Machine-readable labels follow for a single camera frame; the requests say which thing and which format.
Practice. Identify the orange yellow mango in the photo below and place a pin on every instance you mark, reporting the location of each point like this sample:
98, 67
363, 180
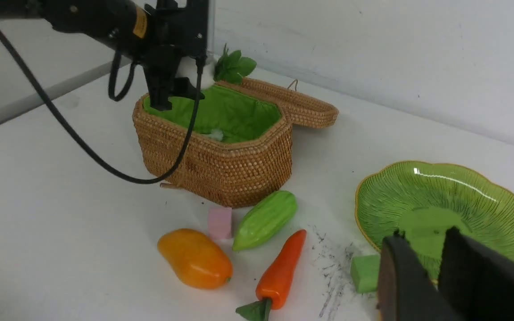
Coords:
195, 259

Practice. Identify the light green bitter gourd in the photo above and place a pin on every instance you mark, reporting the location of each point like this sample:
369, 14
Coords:
265, 220

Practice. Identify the pink foam cube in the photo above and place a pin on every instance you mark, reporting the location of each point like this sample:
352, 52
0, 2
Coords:
219, 223

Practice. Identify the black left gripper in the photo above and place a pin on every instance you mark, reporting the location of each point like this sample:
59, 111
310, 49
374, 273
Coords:
174, 32

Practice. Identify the white radish with leaves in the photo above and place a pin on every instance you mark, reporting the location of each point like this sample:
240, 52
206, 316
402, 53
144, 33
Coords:
231, 67

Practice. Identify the green glass leaf plate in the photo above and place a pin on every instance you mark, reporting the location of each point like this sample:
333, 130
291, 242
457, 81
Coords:
423, 200

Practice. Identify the woven wicker basket green lining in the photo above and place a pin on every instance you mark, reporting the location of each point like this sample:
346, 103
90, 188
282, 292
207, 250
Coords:
239, 152

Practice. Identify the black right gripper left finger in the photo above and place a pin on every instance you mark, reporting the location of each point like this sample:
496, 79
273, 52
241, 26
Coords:
404, 290

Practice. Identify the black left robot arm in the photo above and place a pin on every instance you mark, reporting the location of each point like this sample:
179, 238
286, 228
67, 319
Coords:
119, 24

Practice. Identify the orange carrot with leaves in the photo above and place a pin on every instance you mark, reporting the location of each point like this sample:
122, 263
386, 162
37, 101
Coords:
275, 284

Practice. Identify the green foam cube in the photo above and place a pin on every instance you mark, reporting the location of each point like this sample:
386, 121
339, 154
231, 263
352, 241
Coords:
365, 272

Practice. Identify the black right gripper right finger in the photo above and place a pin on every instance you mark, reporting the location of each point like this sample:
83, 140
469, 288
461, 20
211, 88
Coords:
476, 281

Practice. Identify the woven wicker basket lid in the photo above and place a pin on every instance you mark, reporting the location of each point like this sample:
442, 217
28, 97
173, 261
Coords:
299, 108

